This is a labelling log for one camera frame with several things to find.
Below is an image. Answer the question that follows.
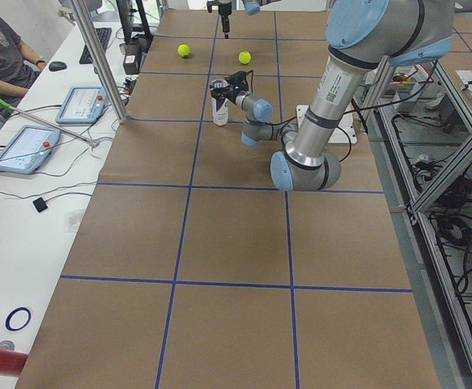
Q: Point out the small black square puck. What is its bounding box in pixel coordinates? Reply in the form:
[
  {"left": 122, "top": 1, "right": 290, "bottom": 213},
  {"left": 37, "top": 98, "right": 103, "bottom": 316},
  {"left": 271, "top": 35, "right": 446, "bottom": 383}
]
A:
[{"left": 32, "top": 197, "right": 48, "bottom": 213}]

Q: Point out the black keyboard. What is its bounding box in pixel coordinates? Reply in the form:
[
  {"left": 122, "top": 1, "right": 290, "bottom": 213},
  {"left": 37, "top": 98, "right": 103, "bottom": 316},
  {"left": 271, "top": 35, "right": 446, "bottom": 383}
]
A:
[{"left": 79, "top": 27, "right": 113, "bottom": 65}]

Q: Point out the tennis ball with black logo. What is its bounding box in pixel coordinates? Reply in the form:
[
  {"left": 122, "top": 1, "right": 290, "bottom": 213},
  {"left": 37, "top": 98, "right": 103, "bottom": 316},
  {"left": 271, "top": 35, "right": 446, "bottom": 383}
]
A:
[{"left": 238, "top": 50, "right": 252, "bottom": 65}]

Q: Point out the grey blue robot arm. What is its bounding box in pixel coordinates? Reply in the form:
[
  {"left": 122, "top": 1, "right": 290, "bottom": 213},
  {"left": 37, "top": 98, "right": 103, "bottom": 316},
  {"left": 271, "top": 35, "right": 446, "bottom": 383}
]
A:
[
  {"left": 210, "top": 1, "right": 455, "bottom": 191},
  {"left": 207, "top": 0, "right": 272, "bottom": 39}
]

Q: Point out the blue teach pendant near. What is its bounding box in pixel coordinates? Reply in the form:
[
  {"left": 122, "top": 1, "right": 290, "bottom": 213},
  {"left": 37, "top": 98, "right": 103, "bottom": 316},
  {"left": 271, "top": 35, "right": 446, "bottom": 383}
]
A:
[{"left": 0, "top": 125, "right": 62, "bottom": 175}]

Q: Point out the black computer monitor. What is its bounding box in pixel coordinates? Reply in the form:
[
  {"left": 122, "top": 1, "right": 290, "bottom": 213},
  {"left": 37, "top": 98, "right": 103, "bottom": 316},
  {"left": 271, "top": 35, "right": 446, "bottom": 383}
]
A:
[{"left": 116, "top": 0, "right": 153, "bottom": 47}]

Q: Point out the white blue tennis ball can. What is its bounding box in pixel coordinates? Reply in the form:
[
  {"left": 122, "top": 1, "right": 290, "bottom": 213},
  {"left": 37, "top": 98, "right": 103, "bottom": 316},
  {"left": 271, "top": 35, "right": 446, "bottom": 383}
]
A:
[{"left": 210, "top": 79, "right": 228, "bottom": 126}]

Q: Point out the blue tape ring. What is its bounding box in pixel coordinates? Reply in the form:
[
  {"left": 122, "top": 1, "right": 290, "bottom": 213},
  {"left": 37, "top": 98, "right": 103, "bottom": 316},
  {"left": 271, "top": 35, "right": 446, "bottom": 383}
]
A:
[{"left": 5, "top": 306, "right": 32, "bottom": 332}]

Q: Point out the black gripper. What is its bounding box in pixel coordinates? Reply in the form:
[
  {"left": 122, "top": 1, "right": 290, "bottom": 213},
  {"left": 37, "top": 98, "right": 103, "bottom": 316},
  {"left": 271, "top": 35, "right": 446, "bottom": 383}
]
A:
[
  {"left": 210, "top": 84, "right": 245, "bottom": 105},
  {"left": 218, "top": 0, "right": 232, "bottom": 39}
]

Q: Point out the blue teach pendant far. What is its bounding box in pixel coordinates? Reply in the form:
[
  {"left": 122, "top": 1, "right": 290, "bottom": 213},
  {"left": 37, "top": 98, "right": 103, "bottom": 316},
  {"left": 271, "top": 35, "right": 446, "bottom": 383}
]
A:
[{"left": 56, "top": 87, "right": 108, "bottom": 125}]

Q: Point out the yellow tennis ball near edge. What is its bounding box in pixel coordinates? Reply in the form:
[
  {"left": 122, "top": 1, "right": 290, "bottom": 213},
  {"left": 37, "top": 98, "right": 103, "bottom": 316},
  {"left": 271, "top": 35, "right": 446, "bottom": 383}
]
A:
[{"left": 177, "top": 44, "right": 191, "bottom": 58}]

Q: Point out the grey tape roll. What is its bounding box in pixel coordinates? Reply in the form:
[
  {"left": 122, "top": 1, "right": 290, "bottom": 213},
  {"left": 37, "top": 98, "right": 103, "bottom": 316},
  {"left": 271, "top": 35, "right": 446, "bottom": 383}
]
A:
[{"left": 0, "top": 340, "right": 15, "bottom": 351}]

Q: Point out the aluminium frame post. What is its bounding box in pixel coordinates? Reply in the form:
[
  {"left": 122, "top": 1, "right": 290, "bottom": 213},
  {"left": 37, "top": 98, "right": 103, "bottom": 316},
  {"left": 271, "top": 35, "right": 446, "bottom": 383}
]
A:
[{"left": 70, "top": 0, "right": 127, "bottom": 124}]

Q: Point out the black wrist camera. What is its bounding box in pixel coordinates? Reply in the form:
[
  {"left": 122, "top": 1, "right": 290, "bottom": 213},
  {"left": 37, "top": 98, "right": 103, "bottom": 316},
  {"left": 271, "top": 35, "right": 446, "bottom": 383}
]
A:
[
  {"left": 224, "top": 71, "right": 250, "bottom": 92},
  {"left": 206, "top": 1, "right": 222, "bottom": 13}
]

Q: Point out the seated person in grey shirt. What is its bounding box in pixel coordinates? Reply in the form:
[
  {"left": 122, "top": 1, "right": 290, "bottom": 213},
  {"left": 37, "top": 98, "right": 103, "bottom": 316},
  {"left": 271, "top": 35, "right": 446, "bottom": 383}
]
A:
[{"left": 0, "top": 17, "right": 47, "bottom": 105}]

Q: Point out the black computer mouse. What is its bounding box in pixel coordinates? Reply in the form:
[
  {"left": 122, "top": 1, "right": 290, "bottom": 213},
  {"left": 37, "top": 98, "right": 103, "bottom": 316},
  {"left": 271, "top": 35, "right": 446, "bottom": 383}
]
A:
[{"left": 49, "top": 61, "right": 67, "bottom": 72}]

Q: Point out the black box with label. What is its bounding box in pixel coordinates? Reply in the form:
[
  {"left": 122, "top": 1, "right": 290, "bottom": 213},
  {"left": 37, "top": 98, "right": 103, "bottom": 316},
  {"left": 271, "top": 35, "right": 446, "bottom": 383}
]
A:
[{"left": 123, "top": 44, "right": 142, "bottom": 75}]

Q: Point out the blue teach pendant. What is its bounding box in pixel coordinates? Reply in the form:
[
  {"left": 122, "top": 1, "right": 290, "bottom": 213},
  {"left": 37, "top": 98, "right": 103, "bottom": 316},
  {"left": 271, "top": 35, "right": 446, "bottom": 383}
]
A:
[
  {"left": 0, "top": 125, "right": 62, "bottom": 175},
  {"left": 56, "top": 87, "right": 108, "bottom": 125}
]

